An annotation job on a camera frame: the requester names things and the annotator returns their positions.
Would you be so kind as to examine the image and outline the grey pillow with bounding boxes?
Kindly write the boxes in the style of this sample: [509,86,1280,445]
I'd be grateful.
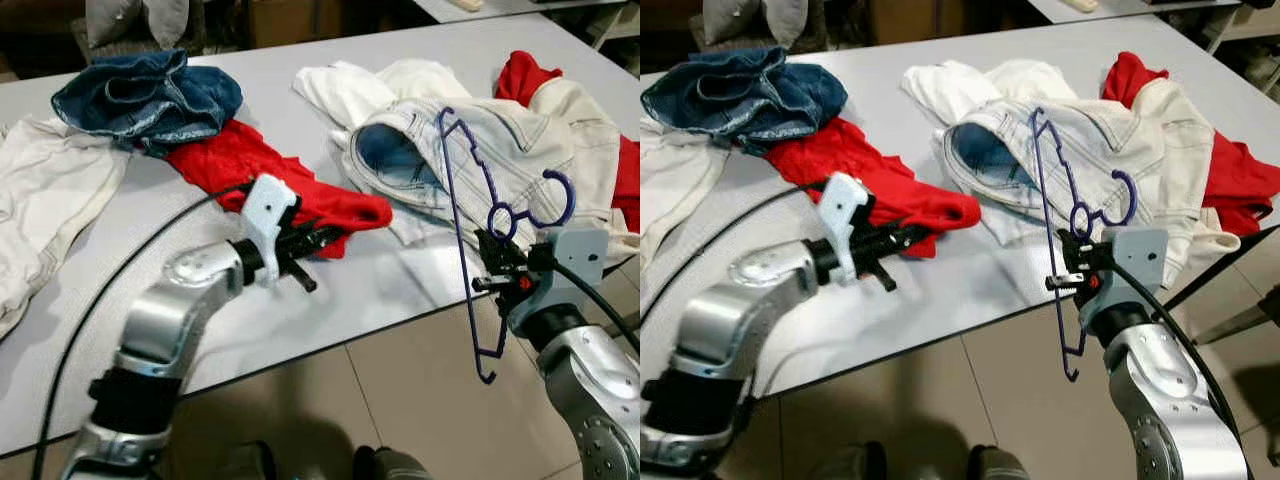
[760,0,809,46]
[85,0,144,49]
[143,0,191,49]
[702,0,761,46]

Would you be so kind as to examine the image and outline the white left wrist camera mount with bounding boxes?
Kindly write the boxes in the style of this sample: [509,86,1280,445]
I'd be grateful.
[240,175,299,286]
[815,172,871,286]

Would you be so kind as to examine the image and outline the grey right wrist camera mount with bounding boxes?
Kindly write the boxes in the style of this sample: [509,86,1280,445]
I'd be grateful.
[508,225,609,336]
[1080,228,1171,331]

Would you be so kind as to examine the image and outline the white jeans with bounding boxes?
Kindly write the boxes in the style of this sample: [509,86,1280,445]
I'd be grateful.
[0,115,131,341]
[640,115,716,311]

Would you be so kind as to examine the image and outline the dark woven chair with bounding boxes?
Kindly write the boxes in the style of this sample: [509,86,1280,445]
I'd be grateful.
[690,15,831,56]
[70,15,206,61]

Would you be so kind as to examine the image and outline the light denim jacket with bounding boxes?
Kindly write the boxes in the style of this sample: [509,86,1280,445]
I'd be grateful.
[940,98,1166,226]
[345,98,576,226]

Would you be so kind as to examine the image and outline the cream trousers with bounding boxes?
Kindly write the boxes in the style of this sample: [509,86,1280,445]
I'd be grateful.
[1130,78,1241,291]
[525,78,641,266]

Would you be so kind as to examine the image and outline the red knit shirt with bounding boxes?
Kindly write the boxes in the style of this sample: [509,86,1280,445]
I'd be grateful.
[765,118,983,259]
[165,118,394,259]

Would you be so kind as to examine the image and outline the dark blue jeans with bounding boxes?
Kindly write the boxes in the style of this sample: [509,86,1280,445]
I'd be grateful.
[52,50,244,156]
[640,45,849,153]

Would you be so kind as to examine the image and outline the black table leg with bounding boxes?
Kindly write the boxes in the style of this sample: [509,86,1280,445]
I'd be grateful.
[1165,225,1280,313]

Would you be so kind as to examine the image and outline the red cloth garment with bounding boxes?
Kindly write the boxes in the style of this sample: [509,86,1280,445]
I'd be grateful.
[1100,50,1280,238]
[493,50,641,233]

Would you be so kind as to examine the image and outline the purple plastic clothes hanger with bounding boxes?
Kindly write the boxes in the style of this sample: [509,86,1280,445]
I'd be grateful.
[435,105,578,386]
[1028,105,1141,383]

